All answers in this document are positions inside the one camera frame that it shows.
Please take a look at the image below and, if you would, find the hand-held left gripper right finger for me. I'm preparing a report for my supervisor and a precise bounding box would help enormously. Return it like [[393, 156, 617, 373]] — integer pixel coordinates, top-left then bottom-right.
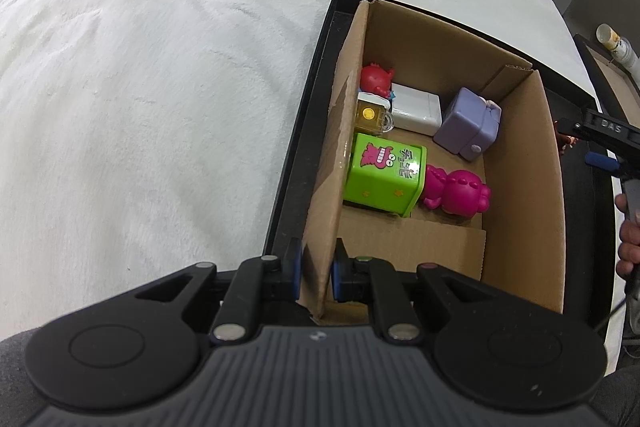
[[331, 238, 506, 343]]

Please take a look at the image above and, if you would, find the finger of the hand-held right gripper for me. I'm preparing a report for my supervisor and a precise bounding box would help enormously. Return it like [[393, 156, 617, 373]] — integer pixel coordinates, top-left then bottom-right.
[[586, 151, 630, 180], [556, 117, 589, 142]]

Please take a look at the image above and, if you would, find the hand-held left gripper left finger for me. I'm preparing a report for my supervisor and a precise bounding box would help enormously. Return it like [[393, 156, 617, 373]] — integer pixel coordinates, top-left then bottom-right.
[[135, 237, 304, 342]]

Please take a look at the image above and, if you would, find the brown cardboard box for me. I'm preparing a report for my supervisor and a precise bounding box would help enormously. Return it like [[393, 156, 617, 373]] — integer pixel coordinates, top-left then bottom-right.
[[297, 0, 566, 327]]

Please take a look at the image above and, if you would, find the purple box toy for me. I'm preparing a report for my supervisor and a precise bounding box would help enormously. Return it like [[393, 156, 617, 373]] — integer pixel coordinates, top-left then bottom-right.
[[432, 87, 502, 162]]

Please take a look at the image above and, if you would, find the white wall charger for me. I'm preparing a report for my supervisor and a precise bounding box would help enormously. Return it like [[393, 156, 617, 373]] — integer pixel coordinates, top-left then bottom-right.
[[389, 82, 443, 136]]

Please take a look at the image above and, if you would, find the red blue figure with mug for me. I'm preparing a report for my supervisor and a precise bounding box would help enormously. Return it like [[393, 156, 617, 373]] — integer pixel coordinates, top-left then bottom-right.
[[356, 63, 398, 135]]

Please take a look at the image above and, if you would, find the black tray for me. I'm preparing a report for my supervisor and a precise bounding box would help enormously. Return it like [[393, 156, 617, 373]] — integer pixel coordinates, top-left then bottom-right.
[[262, 0, 619, 333]]

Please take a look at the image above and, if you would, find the person's right hand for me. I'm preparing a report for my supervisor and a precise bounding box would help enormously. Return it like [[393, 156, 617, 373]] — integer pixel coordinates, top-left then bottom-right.
[[615, 193, 640, 279]]

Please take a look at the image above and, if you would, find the white bottle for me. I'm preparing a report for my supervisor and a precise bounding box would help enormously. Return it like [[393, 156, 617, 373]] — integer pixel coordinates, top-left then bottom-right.
[[596, 23, 640, 68]]

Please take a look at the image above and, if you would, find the green cube toy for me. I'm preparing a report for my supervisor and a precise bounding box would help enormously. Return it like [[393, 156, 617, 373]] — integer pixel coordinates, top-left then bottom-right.
[[342, 132, 428, 219]]

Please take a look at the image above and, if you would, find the person's grey trouser leg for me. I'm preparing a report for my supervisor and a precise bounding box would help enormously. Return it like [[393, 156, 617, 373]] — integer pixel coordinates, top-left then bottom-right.
[[595, 364, 640, 427], [0, 329, 56, 427]]

